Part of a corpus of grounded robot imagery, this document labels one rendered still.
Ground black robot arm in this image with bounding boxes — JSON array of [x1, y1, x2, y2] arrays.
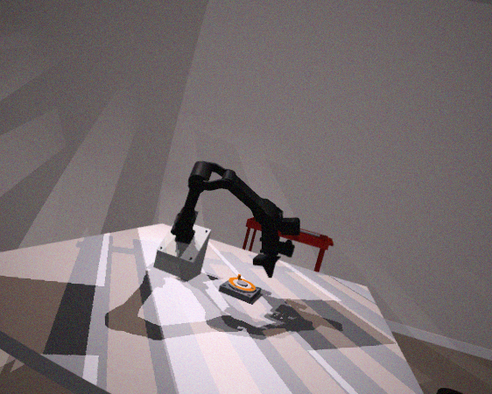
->
[[171, 161, 300, 257]]

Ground orange round plate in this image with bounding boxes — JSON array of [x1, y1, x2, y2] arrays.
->
[[228, 274, 256, 293]]

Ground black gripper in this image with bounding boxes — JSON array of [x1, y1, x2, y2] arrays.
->
[[253, 235, 281, 278]]

